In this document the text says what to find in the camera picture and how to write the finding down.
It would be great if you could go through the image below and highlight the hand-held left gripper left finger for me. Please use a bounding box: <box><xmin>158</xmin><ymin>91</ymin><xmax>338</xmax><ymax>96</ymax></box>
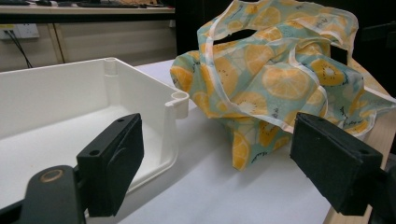
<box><xmin>76</xmin><ymin>112</ymin><xmax>146</xmax><ymax>218</ymax></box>

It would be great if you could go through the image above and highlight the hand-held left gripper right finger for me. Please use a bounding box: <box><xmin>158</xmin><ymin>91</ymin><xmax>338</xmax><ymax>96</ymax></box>
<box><xmin>290</xmin><ymin>112</ymin><xmax>384</xmax><ymax>217</ymax></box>

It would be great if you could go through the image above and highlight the beige desk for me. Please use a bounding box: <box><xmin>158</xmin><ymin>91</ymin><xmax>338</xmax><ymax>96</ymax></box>
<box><xmin>0</xmin><ymin>4</ymin><xmax>177</xmax><ymax>73</ymax></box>

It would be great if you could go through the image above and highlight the white plastic bin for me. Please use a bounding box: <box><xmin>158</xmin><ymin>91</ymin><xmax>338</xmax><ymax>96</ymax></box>
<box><xmin>0</xmin><ymin>57</ymin><xmax>191</xmax><ymax>210</ymax></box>

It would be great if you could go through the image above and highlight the black keyboard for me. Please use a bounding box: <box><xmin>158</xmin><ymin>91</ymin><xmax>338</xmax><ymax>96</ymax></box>
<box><xmin>76</xmin><ymin>0</ymin><xmax>140</xmax><ymax>9</ymax></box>

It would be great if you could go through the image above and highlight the fruit print cloth bag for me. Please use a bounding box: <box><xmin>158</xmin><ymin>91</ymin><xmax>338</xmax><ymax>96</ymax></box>
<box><xmin>169</xmin><ymin>0</ymin><xmax>396</xmax><ymax>172</ymax></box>

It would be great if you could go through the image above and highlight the black cable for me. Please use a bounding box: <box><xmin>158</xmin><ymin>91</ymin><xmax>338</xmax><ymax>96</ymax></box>
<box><xmin>4</xmin><ymin>29</ymin><xmax>34</xmax><ymax>69</ymax></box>

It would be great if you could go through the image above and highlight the white wall socket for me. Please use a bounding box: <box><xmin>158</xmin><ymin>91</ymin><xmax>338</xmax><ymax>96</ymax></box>
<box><xmin>0</xmin><ymin>23</ymin><xmax>40</xmax><ymax>40</ymax></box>

